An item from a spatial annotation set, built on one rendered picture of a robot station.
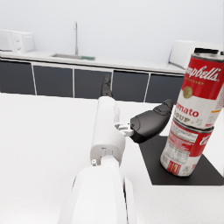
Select red and white soup can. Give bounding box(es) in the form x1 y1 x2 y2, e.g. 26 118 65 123
159 117 215 178
172 52 224 130

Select white microwave oven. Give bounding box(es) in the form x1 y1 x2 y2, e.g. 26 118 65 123
0 29 37 54

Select dark grey square mat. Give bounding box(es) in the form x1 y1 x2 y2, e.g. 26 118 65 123
138 135 224 186

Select dark kitchen counter cabinets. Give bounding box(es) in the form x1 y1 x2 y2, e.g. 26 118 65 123
0 50 186 105

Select steel kitchen sink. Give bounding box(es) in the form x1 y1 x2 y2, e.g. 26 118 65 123
50 52 96 61

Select silver sink faucet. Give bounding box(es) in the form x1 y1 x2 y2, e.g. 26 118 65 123
73 21 80 56

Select white countertop appliance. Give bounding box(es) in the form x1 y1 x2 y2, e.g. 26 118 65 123
168 39 224 70

